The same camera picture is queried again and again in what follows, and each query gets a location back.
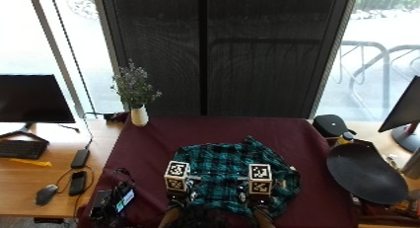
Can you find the grey metal bike rack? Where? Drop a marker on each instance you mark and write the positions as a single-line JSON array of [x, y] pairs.
[[386, 73], [363, 71]]

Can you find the dark red tablecloth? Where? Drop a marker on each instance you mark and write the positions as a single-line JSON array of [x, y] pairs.
[[149, 145]]

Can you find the black computer monitor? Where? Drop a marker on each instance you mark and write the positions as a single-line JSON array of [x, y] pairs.
[[31, 99]]

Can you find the yellow flat strip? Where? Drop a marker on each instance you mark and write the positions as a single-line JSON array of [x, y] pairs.
[[31, 162]]

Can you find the white vase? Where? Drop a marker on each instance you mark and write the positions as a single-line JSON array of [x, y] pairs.
[[140, 116]]

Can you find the right glove marker cube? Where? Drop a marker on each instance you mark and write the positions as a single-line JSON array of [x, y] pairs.
[[261, 178]]

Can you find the black keyboard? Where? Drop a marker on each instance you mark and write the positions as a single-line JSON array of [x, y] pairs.
[[21, 149]]

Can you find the black phone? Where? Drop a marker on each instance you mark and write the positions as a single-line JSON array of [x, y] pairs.
[[78, 183]]

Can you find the person's left hand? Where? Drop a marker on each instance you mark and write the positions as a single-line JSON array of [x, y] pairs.
[[188, 196]]

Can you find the black box device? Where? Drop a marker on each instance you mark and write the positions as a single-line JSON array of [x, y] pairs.
[[100, 203]]

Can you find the grey window frame post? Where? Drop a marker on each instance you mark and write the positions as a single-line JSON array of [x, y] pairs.
[[56, 53]]

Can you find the black monitor with red stand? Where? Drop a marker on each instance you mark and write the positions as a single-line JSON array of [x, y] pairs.
[[405, 109]]

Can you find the green plaid shirt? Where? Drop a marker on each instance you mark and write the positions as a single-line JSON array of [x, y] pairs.
[[224, 159]]

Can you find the bunch of small pale flowers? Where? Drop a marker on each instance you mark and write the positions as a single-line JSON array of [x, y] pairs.
[[134, 86]]

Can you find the black mesh window screen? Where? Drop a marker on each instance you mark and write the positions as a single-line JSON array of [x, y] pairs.
[[262, 57]]

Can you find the person's right hand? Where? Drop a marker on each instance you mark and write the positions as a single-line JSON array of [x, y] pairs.
[[254, 199]]

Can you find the dark grey computer mouse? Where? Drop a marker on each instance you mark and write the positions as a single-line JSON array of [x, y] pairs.
[[46, 194]]

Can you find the left glove marker cube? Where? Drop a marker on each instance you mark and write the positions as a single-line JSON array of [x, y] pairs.
[[177, 175]]

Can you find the black power adapter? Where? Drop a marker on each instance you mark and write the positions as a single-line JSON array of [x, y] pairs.
[[115, 117]]

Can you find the glove marker cube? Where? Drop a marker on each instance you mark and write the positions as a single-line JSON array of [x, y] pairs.
[[177, 175], [261, 178]]

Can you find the small device with lit screen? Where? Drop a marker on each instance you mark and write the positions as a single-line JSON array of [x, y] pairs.
[[126, 199]]

